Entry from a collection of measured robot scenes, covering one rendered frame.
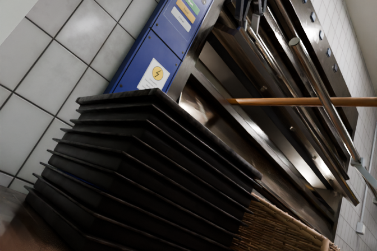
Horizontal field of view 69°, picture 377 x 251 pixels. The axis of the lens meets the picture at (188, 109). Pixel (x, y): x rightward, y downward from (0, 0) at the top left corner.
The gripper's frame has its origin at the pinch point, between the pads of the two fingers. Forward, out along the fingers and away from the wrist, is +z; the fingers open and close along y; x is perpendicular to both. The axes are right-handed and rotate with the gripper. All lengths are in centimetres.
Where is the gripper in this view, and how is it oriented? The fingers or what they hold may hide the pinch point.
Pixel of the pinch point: (248, 27)
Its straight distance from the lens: 105.5
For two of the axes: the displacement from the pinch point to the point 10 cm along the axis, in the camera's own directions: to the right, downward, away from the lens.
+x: 5.8, 5.1, -6.4
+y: -8.1, 3.9, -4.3
